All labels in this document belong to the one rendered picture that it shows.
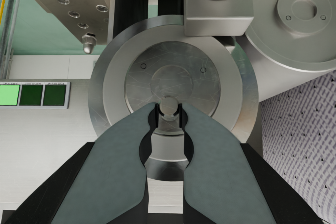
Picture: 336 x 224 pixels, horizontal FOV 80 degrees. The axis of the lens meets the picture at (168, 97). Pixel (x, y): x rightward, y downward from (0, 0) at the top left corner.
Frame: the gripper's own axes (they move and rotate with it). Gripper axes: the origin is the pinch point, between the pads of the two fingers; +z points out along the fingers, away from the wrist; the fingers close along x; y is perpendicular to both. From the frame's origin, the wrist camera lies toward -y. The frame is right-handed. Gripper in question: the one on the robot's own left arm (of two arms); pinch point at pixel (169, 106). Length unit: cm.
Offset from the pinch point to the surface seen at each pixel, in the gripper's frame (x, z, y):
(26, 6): -149, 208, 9
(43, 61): -197, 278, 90
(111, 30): -5.8, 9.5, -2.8
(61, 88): -28.2, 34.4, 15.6
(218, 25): 3.7, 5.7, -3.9
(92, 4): -16.0, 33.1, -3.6
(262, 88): 10.5, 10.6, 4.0
